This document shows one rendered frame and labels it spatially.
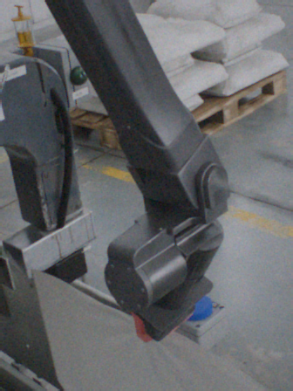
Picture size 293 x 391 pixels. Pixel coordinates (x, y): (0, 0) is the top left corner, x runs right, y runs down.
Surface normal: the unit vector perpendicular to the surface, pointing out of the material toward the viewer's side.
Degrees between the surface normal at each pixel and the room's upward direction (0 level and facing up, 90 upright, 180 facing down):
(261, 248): 0
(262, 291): 0
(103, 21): 86
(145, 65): 84
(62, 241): 90
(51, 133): 90
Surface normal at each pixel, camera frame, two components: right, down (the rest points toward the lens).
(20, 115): 0.72, 0.25
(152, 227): -0.21, -0.88
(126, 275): -0.66, 0.39
